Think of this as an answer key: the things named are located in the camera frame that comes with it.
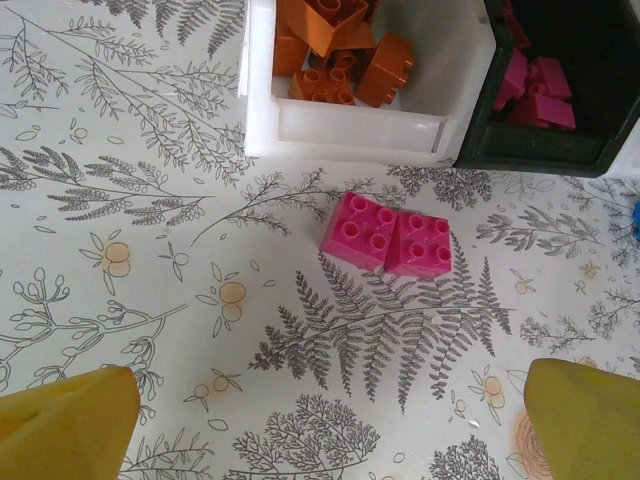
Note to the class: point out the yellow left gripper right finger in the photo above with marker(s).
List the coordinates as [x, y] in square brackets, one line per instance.
[590, 430]

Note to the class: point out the black plastic bin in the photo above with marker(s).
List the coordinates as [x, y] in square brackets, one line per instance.
[540, 150]

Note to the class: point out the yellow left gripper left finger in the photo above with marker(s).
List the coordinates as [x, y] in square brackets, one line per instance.
[60, 430]

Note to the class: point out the blue lego brick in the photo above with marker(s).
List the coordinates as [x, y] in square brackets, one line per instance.
[636, 220]

